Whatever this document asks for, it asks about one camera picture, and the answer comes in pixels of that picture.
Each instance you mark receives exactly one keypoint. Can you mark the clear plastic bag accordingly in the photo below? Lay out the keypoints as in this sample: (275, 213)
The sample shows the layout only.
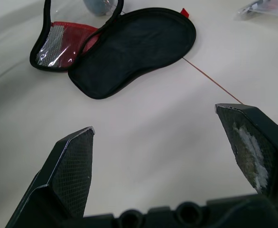
(264, 8)

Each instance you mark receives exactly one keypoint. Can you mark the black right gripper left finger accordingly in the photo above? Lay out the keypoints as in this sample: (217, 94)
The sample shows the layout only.
(67, 171)

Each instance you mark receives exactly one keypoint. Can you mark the black red mesh pouch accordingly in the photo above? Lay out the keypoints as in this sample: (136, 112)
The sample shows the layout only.
(139, 47)

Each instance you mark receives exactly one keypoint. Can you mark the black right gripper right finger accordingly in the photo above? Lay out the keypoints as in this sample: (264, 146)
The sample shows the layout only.
(260, 133)

